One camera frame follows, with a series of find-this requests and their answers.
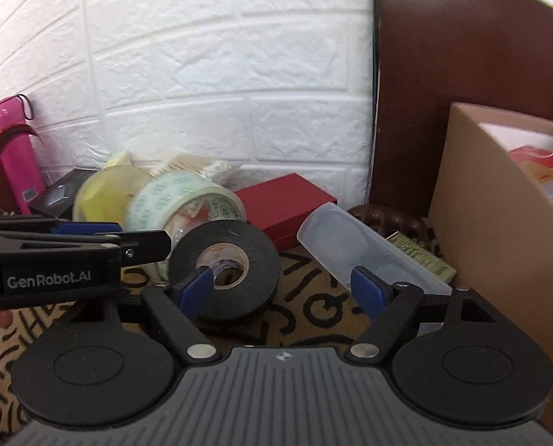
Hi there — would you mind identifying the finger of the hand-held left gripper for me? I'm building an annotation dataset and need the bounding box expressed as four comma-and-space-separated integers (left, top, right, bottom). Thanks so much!
85, 229, 173, 266
0, 215, 122, 239

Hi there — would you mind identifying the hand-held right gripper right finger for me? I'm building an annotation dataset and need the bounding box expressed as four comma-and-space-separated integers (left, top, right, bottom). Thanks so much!
346, 266, 498, 363

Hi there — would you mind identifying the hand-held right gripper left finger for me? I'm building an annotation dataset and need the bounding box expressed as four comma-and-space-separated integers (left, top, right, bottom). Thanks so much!
69, 266, 224, 366

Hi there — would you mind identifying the black tape roll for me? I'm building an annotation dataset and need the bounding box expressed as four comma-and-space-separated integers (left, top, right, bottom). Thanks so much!
169, 222, 282, 321

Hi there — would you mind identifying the brown cardboard box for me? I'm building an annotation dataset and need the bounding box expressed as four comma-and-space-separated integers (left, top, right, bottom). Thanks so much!
427, 101, 553, 446

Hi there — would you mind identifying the yellowish clear tape roll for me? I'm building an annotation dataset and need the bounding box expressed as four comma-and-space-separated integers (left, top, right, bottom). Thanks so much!
74, 165, 154, 233

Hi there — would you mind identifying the black box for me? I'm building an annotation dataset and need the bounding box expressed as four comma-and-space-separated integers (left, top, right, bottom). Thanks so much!
28, 168, 96, 222

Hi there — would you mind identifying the clear plastic case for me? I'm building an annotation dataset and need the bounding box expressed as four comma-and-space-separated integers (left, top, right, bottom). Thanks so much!
297, 202, 454, 296

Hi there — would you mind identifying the green patterned tape roll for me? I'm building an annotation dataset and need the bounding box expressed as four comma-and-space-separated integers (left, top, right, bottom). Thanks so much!
125, 172, 248, 284

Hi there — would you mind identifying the letter printed tablecloth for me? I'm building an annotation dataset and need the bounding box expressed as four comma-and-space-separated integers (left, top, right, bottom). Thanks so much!
0, 246, 449, 446

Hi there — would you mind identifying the green printed packet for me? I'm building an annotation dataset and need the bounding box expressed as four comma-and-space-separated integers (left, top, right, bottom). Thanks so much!
385, 231, 457, 284

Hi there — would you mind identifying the cotton swab pack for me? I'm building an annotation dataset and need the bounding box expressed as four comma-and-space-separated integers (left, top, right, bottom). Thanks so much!
153, 152, 244, 196

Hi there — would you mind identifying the pink bottle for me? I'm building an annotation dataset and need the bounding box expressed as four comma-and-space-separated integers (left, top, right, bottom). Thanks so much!
0, 94, 47, 217

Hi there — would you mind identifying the maroon box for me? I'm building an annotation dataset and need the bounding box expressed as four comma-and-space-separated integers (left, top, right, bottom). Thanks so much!
234, 173, 338, 252

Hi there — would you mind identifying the dark brown wooden board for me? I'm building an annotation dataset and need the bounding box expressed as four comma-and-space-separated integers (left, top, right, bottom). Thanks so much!
372, 0, 553, 224

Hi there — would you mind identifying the dark brown bead bracelet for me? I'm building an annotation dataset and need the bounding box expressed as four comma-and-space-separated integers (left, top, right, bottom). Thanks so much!
346, 203, 440, 256

